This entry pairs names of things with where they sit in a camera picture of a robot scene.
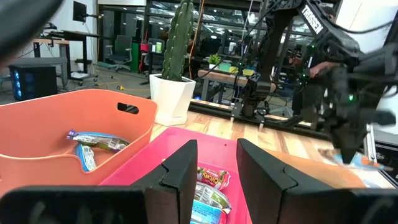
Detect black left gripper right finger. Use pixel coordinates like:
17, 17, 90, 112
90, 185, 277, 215
236, 138, 335, 224

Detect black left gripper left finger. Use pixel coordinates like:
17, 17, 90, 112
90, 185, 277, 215
132, 139, 199, 224

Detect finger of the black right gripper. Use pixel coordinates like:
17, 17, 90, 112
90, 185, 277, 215
334, 133, 366, 164

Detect blue orange granola bar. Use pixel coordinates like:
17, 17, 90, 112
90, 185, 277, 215
319, 148, 393, 172

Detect green orange granola bar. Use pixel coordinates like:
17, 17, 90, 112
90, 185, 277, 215
194, 182, 233, 215

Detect silver green granola bar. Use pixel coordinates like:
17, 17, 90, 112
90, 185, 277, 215
65, 129, 131, 152

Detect black monitor on arm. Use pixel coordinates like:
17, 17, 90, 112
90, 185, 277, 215
72, 1, 88, 23

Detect translucent orange plastic bin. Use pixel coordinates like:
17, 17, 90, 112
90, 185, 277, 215
267, 148, 369, 190

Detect pink plastic bin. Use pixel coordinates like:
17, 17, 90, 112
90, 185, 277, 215
99, 126, 253, 224

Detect white plant pot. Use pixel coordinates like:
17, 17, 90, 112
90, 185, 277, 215
149, 73, 197, 127

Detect small potted green plant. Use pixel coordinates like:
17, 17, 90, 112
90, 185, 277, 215
207, 54, 221, 70

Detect green bin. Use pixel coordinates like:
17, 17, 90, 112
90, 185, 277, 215
130, 42, 140, 73

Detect green cactus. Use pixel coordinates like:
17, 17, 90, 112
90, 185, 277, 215
160, 0, 195, 82

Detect grey office chair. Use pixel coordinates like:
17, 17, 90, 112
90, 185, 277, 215
105, 34, 133, 73

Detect black computer tower blue lights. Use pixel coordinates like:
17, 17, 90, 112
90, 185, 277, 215
8, 64, 58, 102

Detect black background desk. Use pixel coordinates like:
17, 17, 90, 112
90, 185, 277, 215
48, 29, 102, 83

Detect wooden top background desk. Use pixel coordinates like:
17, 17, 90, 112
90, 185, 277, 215
30, 37, 70, 90

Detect blurred black foreground object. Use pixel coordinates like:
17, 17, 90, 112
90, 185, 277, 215
0, 0, 65, 68

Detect silver metal bracket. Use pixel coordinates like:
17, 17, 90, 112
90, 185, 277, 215
363, 123, 377, 162

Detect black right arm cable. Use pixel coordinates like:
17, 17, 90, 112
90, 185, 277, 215
310, 2, 389, 34

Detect opaque orange bin with handles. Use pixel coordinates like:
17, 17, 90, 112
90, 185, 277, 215
0, 89, 159, 195

